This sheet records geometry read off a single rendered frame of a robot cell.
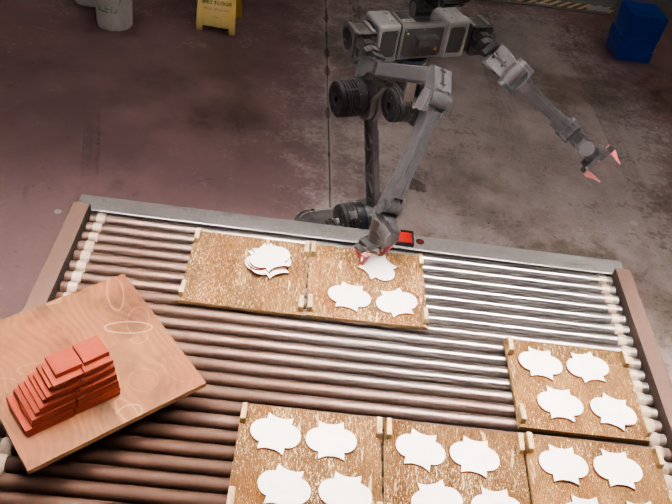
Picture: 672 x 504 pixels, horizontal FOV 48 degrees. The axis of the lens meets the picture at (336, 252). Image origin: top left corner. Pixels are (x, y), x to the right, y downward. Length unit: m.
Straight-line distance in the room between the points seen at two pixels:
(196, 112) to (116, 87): 0.59
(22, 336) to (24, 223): 2.01
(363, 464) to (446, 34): 1.69
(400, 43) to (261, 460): 1.64
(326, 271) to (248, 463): 0.80
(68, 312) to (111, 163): 2.36
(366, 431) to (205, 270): 0.80
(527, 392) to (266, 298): 0.89
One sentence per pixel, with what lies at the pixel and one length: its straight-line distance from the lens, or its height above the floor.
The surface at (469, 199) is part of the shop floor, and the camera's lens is 4.69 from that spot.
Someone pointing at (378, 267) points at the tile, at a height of 0.94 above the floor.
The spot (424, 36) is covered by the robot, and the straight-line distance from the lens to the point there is 2.97.
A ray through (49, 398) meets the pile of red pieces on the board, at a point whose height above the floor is 1.16.
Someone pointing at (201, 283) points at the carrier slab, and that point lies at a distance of 2.54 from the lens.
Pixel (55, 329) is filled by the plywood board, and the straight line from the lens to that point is 2.31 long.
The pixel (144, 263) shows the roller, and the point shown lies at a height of 0.92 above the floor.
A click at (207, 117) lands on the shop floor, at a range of 5.03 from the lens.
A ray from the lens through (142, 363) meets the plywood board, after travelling 2.20.
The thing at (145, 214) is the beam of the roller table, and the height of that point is 0.91.
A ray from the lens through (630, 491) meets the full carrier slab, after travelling 2.39.
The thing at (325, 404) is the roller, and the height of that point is 0.92.
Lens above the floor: 2.76
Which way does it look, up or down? 42 degrees down
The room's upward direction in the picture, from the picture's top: 10 degrees clockwise
